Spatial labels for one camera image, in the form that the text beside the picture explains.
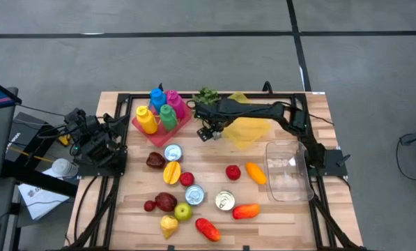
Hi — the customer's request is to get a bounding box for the red yellow mango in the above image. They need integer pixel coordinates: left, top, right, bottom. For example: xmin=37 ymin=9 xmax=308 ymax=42
xmin=194 ymin=218 xmax=222 ymax=243

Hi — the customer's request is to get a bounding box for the yellow plastic bottle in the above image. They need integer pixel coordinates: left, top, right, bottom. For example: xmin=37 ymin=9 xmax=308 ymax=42
xmin=136 ymin=105 xmax=159 ymax=135

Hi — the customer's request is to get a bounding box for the clear plastic bin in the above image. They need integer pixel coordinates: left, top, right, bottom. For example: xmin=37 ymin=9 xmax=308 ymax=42
xmin=263 ymin=139 xmax=315 ymax=203

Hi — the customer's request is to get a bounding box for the green apple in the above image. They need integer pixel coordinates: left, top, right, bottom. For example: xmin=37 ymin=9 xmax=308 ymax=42
xmin=174 ymin=202 xmax=193 ymax=222

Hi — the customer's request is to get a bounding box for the green plant in white pot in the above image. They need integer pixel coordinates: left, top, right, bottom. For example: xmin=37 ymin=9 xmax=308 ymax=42
xmin=192 ymin=86 xmax=221 ymax=106

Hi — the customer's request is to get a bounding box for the yellow halved fruit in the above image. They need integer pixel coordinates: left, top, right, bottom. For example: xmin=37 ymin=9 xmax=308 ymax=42
xmin=162 ymin=160 xmax=183 ymax=185

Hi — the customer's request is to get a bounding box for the pink plastic bottle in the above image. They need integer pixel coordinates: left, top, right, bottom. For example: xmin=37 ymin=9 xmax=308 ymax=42
xmin=165 ymin=89 xmax=186 ymax=120

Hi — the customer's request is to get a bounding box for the white paper sheet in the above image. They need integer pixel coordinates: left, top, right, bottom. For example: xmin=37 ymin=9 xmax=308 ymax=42
xmin=18 ymin=166 xmax=71 ymax=221

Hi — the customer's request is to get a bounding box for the silver tin can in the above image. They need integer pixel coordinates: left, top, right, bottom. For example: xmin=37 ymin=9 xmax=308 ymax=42
xmin=215 ymin=190 xmax=236 ymax=212
xmin=185 ymin=184 xmax=206 ymax=206
xmin=163 ymin=143 xmax=183 ymax=162

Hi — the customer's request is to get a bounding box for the black thin floor cable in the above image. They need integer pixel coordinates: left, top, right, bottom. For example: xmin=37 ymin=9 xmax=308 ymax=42
xmin=395 ymin=133 xmax=416 ymax=182

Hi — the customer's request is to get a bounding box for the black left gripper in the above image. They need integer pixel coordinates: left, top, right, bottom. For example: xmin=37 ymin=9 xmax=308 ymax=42
xmin=95 ymin=113 xmax=130 ymax=139

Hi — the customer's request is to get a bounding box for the blue plastic bottle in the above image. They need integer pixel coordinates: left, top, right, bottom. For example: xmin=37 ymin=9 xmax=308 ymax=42
xmin=149 ymin=87 xmax=167 ymax=114

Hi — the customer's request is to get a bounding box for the green plastic bottle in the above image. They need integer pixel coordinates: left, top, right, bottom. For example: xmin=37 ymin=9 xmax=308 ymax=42
xmin=158 ymin=103 xmax=179 ymax=132

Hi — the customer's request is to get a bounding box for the black thick cable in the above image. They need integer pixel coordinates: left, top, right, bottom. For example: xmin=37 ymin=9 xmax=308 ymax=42
xmin=73 ymin=176 xmax=100 ymax=245

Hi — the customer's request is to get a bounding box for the pink plastic bin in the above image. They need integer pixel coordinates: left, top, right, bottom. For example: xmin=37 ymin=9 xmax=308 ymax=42
xmin=131 ymin=90 xmax=194 ymax=148

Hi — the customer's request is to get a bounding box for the black metal table frame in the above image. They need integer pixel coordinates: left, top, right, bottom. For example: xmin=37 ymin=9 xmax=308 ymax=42
xmin=66 ymin=80 xmax=367 ymax=251

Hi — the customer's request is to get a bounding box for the yellow translucent plastic bin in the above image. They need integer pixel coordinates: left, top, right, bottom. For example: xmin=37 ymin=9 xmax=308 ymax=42
xmin=222 ymin=91 xmax=272 ymax=151

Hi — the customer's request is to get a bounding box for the red orange mango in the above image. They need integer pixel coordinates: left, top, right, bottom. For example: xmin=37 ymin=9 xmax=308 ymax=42
xmin=232 ymin=203 xmax=261 ymax=220

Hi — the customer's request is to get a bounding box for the yellow pear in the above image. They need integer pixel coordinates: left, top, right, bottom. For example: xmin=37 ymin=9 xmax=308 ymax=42
xmin=160 ymin=215 xmax=179 ymax=240

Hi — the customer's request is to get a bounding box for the red round fruit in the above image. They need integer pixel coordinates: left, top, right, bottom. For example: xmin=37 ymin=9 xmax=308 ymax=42
xmin=225 ymin=165 xmax=242 ymax=181
xmin=179 ymin=172 xmax=196 ymax=188

